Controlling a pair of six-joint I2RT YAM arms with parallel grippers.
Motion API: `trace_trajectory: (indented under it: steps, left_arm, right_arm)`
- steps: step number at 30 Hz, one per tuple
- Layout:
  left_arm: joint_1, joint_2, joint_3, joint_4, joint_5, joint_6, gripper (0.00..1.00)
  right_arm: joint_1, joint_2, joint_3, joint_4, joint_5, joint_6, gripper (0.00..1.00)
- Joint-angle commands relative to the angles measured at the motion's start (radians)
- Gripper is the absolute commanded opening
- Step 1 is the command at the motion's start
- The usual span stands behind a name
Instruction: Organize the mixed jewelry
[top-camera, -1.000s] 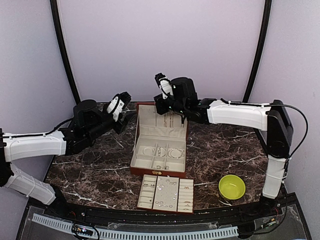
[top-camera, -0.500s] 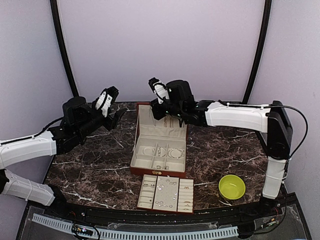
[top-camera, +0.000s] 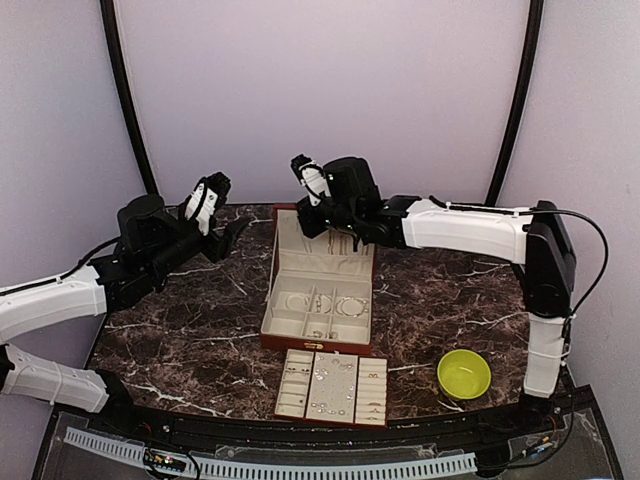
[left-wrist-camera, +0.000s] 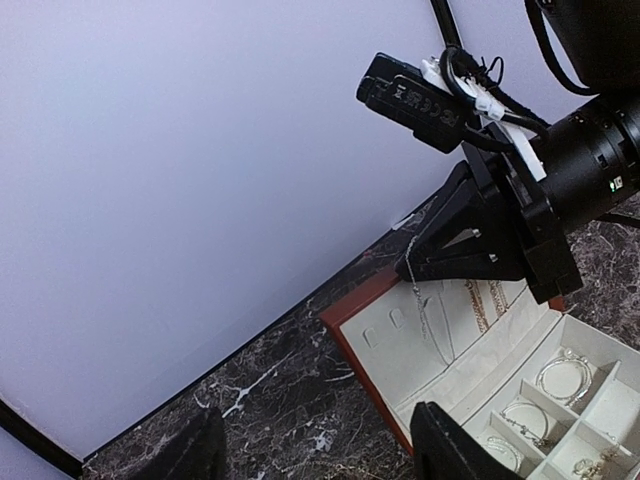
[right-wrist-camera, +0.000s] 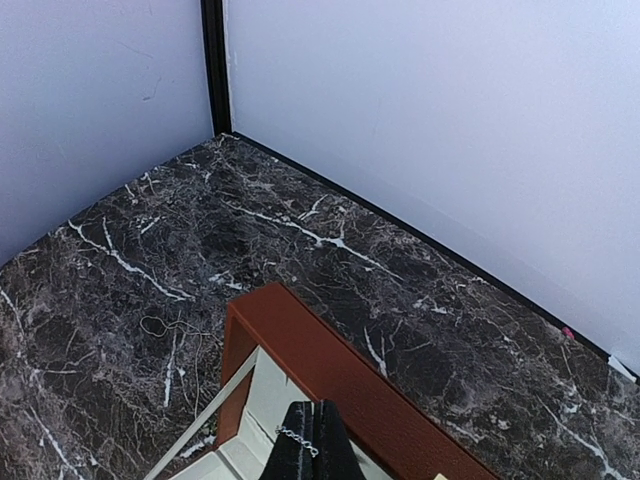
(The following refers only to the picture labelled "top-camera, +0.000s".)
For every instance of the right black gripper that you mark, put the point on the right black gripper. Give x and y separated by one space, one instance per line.
310 227

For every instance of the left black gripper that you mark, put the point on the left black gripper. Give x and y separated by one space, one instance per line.
220 244

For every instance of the red jewelry box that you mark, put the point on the red jewelry box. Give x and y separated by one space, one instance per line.
325 268

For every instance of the red jewelry tray insert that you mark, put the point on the red jewelry tray insert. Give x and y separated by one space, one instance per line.
333 388

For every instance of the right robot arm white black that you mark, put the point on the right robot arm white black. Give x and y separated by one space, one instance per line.
342 197

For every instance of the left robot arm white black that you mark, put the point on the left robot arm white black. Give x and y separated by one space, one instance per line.
151 245

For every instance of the thin silver bangle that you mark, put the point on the thin silver bangle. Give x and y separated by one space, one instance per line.
297 302

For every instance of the silver pearl open bangle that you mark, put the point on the silver pearl open bangle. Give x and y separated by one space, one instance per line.
353 307

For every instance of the lime green bowl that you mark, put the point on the lime green bowl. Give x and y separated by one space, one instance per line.
463 375

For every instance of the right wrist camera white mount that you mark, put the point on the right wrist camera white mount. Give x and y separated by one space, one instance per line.
311 176

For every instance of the left black frame post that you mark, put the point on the left black frame post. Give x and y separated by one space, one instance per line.
125 95

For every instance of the black frame post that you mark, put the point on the black frame post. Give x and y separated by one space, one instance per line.
125 95
521 89

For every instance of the white slotted cable duct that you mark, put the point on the white slotted cable duct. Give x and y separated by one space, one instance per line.
252 463

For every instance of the right black frame post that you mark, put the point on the right black frame post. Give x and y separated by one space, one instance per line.
521 89

